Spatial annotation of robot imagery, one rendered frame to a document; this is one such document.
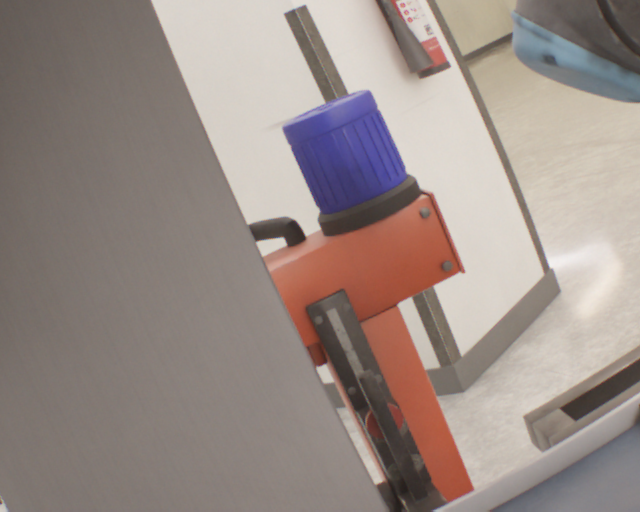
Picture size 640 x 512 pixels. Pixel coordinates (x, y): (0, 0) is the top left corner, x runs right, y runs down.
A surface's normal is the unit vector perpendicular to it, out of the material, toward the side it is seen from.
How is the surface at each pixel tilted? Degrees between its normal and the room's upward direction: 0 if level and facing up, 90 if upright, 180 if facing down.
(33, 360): 82
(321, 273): 90
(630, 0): 89
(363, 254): 90
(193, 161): 91
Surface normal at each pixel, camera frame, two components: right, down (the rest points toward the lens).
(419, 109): 0.69, -0.18
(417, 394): 0.14, 0.12
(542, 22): -0.73, -0.18
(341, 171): -0.16, 0.26
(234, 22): -0.60, 0.41
